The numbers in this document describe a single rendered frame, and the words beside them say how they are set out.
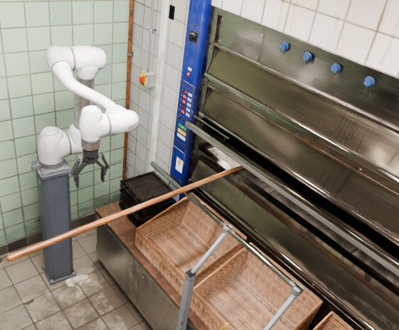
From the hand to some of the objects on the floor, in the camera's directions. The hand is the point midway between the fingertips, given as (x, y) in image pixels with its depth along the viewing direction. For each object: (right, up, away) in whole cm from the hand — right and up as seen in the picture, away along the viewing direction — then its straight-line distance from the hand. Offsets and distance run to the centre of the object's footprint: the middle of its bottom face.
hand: (89, 181), depth 212 cm
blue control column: (+101, -48, +197) cm, 226 cm away
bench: (+68, -124, +68) cm, 157 cm away
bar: (+40, -121, +66) cm, 144 cm away
